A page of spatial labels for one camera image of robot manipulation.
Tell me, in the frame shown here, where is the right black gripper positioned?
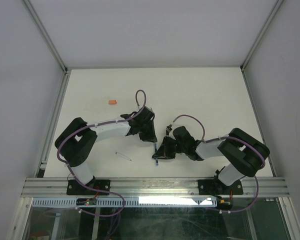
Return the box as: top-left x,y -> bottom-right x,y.
152,135 -> 187,159

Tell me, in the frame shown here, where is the dark blue barrel pen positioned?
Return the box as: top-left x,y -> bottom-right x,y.
154,142 -> 159,167

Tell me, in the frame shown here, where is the white blue end pen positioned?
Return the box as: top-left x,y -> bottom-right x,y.
115,152 -> 132,161

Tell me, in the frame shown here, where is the orange pen cap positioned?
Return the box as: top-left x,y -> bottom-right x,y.
108,100 -> 118,105

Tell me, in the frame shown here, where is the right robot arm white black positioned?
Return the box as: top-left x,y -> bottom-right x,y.
152,126 -> 270,194

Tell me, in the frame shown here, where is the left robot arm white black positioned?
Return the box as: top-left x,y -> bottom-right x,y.
54,106 -> 157,195

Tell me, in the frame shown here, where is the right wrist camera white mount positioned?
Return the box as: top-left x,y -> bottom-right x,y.
165,121 -> 175,135

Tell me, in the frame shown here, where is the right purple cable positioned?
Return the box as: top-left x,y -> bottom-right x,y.
172,114 -> 266,213

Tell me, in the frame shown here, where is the purple cable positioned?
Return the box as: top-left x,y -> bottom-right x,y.
57,89 -> 148,181
172,114 -> 266,213

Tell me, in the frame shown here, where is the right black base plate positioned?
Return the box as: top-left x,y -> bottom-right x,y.
197,179 -> 219,197

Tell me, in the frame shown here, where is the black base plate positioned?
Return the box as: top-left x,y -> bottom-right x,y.
197,179 -> 219,197
66,179 -> 111,196

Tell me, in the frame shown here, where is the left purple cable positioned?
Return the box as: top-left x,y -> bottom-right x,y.
57,89 -> 148,181

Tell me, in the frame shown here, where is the white slotted cable duct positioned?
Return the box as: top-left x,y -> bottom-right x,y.
32,196 -> 217,208

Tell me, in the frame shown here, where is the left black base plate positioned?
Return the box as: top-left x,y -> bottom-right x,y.
66,179 -> 111,196

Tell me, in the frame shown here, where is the aluminium mounting rail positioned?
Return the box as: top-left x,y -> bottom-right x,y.
21,177 -> 290,198

